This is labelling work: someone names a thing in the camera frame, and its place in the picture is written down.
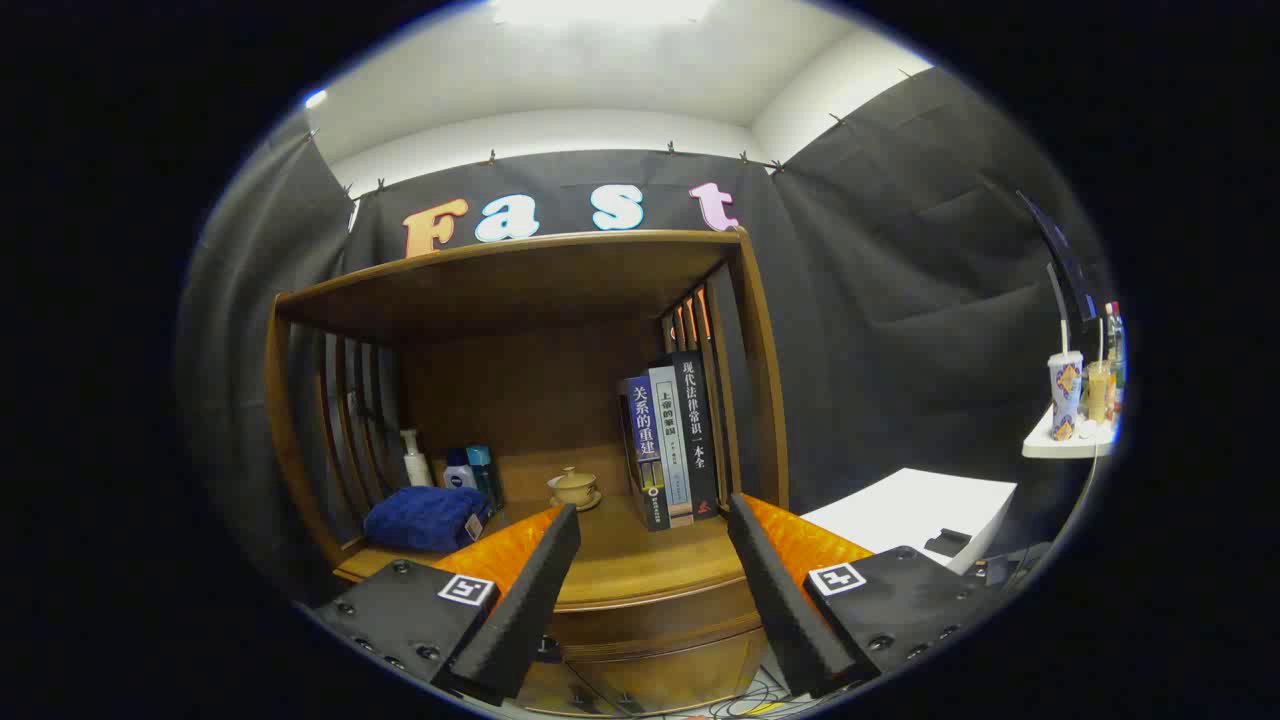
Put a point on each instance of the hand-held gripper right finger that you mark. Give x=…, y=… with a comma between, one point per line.
x=780, y=600

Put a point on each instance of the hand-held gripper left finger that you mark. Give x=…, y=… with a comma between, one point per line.
x=530, y=610

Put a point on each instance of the wooden drawer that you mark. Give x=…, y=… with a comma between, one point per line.
x=650, y=620

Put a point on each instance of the wooden countertop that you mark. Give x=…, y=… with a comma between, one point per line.
x=620, y=560

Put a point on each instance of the white cabinet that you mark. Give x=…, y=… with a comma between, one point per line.
x=900, y=510

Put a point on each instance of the wooden cabinet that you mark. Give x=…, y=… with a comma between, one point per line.
x=520, y=380

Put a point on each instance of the beige saucer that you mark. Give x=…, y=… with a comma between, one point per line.
x=590, y=503

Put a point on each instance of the beige lidded teacup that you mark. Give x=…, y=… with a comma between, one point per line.
x=574, y=486

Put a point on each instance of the blue folded towel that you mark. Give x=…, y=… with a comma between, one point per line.
x=425, y=518

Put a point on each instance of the teal blue bottle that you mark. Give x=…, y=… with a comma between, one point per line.
x=483, y=470

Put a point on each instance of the white bottle with blue cap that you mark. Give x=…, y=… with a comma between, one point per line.
x=460, y=474

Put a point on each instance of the white pump bottle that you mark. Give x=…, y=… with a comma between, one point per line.
x=417, y=468

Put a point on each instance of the grey spine book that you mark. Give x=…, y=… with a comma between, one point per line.
x=670, y=440

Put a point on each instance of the black computer equipment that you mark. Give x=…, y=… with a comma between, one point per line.
x=1010, y=565

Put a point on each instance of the white shelf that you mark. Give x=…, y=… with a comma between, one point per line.
x=1050, y=447

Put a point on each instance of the black backdrop cloth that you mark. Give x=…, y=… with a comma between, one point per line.
x=880, y=300

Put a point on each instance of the patterned paper cup with straw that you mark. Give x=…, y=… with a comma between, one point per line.
x=1065, y=395

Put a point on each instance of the beige drink cup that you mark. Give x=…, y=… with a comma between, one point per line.
x=1098, y=395

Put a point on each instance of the dark monitor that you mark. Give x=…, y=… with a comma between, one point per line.
x=1065, y=265

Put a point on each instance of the ceiling light panel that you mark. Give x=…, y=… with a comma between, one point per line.
x=600, y=10

